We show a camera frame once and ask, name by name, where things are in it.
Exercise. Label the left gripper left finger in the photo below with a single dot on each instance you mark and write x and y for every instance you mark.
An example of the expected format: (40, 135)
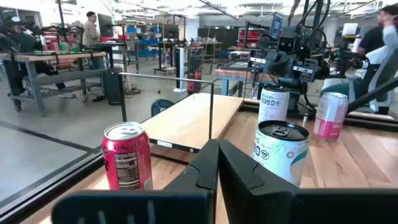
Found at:
(205, 168)

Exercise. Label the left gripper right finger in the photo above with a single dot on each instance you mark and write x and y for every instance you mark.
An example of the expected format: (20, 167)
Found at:
(245, 186)

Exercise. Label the white slim Celsius can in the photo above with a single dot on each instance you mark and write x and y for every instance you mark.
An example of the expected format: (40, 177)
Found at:
(273, 105)
(280, 155)

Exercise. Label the red Coke can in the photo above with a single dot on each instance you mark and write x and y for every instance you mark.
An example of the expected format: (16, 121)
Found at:
(127, 158)

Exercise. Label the pink and white soda can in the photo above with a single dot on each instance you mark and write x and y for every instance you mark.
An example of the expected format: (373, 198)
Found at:
(330, 115)

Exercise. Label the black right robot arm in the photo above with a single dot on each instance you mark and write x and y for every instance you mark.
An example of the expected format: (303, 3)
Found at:
(321, 70)

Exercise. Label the black background robot arm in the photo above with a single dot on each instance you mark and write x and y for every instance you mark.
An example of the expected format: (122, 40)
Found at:
(66, 34)

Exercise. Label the red bin rack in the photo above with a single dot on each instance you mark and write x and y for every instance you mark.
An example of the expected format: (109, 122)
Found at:
(250, 37)

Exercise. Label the blue workbench wooden top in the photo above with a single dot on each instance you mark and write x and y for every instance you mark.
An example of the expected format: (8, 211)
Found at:
(233, 74)

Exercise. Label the black monitor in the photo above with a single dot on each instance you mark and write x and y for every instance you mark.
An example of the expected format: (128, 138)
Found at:
(105, 25)
(276, 25)

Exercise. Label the black and red box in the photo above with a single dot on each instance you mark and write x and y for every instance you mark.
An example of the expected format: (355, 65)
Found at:
(194, 82)

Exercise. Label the dark blue chair back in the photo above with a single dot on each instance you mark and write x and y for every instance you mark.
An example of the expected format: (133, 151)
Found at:
(161, 106)

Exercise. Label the person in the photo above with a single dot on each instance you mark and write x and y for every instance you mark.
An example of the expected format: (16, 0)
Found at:
(373, 39)
(18, 43)
(91, 32)

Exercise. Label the black computer tower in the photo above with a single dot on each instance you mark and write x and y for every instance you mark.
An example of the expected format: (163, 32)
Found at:
(112, 87)

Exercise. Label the grey workbench wooden top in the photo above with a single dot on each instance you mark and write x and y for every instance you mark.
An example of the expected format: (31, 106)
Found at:
(59, 57)

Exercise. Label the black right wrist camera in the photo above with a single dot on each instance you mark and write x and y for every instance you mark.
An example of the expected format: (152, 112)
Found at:
(287, 43)

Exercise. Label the white post stand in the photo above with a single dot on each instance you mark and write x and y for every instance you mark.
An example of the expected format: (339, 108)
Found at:
(179, 70)

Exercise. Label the black diagonal frame strut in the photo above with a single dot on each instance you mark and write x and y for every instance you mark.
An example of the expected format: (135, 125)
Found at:
(370, 95)

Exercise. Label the black aluminium table frame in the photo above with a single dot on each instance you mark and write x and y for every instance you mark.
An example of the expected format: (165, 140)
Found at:
(53, 185)

